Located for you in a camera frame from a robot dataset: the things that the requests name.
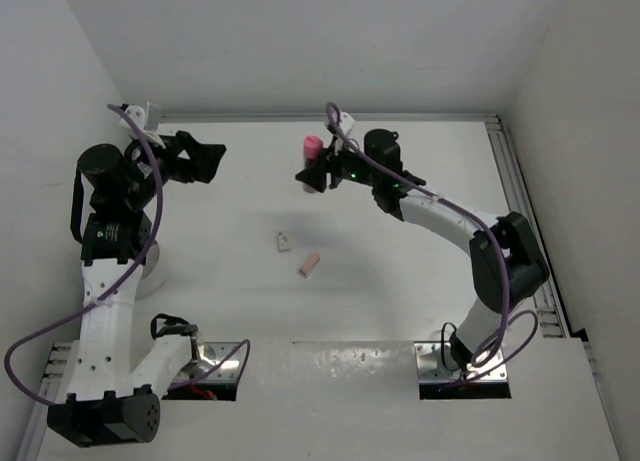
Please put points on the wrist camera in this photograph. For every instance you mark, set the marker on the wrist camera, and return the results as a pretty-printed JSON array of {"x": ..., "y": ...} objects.
[
  {"x": 340, "y": 121},
  {"x": 146, "y": 118}
]

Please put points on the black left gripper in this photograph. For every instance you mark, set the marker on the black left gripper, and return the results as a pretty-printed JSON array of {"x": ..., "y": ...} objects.
[{"x": 200, "y": 162}]

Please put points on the pink eraser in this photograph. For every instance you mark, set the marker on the pink eraser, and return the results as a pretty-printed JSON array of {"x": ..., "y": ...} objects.
[{"x": 309, "y": 264}]

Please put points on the white round container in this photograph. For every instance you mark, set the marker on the white round container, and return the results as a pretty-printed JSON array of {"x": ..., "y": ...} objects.
[{"x": 152, "y": 276}]

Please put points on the white eraser with label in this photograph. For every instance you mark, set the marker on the white eraser with label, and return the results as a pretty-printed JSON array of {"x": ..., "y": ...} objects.
[{"x": 283, "y": 242}]

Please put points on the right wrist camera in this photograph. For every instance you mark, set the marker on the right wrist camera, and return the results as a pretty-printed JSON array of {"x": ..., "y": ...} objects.
[{"x": 340, "y": 121}]

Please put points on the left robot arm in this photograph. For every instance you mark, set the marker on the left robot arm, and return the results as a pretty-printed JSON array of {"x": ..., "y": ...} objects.
[{"x": 108, "y": 401}]

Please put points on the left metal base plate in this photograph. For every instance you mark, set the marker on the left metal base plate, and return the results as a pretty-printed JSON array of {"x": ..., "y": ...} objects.
[{"x": 214, "y": 376}]

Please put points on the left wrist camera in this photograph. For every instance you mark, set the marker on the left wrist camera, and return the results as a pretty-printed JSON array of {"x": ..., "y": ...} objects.
[{"x": 146, "y": 118}]

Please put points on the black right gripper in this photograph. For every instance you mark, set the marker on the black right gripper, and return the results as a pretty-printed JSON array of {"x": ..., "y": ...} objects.
[{"x": 317, "y": 177}]

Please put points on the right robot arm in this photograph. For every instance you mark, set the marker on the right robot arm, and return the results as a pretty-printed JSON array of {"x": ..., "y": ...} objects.
[{"x": 506, "y": 261}]

